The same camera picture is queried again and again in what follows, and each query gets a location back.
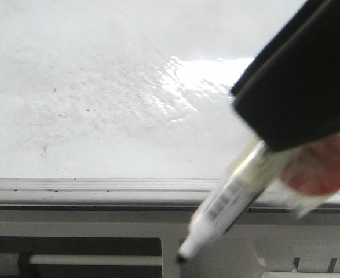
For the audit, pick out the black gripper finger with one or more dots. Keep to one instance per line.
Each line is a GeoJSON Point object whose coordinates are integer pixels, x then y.
{"type": "Point", "coordinates": [293, 62]}
{"type": "Point", "coordinates": [285, 122]}

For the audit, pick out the white whiteboard with aluminium frame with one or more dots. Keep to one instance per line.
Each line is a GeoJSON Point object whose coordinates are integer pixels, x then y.
{"type": "Point", "coordinates": [124, 102]}

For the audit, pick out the white plastic marker tray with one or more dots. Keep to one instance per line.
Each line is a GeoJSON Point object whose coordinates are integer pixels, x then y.
{"type": "Point", "coordinates": [253, 258]}

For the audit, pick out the white black-tipped whiteboard marker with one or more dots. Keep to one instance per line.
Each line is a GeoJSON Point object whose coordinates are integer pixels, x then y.
{"type": "Point", "coordinates": [245, 180]}

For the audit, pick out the red round magnet with tape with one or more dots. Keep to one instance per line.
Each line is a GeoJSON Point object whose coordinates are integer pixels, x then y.
{"type": "Point", "coordinates": [313, 176]}

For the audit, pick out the white horizontal stand bar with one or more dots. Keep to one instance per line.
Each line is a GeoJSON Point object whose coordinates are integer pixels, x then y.
{"type": "Point", "coordinates": [92, 260]}

